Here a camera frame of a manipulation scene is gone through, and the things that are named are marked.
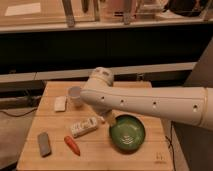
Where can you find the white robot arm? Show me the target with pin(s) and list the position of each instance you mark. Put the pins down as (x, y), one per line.
(188, 105)

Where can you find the white paper cup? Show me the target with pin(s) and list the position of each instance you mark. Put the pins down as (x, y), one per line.
(74, 96)

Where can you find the white lying bottle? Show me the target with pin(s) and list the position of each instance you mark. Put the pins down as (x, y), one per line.
(86, 126)

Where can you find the white sponge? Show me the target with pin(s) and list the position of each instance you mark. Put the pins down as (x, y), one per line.
(60, 104)

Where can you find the green bowl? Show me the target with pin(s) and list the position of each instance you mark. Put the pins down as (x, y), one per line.
(128, 134)

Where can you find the grey rectangular block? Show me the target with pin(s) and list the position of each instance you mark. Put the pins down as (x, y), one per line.
(44, 144)

